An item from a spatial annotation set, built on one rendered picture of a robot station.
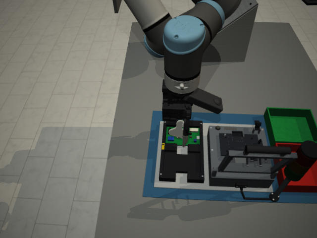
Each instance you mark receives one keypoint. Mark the green circuit board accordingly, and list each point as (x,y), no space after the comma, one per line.
(193,138)

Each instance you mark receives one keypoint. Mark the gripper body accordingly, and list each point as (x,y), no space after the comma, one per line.
(174,105)

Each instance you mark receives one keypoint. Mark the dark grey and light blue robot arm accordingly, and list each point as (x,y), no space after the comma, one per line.
(182,42)

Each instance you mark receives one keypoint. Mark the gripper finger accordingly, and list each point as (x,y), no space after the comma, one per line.
(180,132)

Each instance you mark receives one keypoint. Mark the red bin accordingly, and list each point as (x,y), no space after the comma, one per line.
(308,183)

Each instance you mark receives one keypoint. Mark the green bin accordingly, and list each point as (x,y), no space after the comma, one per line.
(290,125)

